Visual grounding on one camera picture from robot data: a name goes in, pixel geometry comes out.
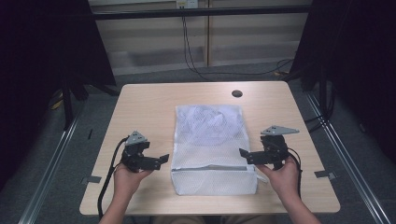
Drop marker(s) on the yellow floor object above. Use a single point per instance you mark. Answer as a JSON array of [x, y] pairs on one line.
[[56, 102]]

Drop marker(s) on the white mesh laundry bag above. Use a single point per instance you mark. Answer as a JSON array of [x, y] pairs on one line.
[[211, 140]]

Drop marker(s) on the metal floor rail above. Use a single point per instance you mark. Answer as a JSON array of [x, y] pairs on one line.
[[46, 177], [348, 168]]

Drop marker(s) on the person's left hand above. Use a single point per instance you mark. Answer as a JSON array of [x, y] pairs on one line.
[[126, 183]]

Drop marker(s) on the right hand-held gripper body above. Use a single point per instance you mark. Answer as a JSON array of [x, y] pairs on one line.
[[274, 151]]

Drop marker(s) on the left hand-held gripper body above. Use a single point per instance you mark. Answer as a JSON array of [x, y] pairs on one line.
[[134, 157]]

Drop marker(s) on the dark curtain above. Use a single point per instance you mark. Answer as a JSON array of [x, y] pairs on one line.
[[361, 68], [34, 68]]

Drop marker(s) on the black metal stand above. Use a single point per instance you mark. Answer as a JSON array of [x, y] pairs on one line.
[[67, 105], [324, 96]]

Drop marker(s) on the person's right hand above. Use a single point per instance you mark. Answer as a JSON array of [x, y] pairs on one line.
[[285, 180]]

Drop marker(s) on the small black floor object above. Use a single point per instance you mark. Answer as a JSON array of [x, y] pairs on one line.
[[90, 134]]

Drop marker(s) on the black horizontal bar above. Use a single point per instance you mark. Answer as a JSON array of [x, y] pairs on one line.
[[199, 12]]

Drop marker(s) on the grey tape piece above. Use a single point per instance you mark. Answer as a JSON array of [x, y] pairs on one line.
[[91, 179], [324, 174]]

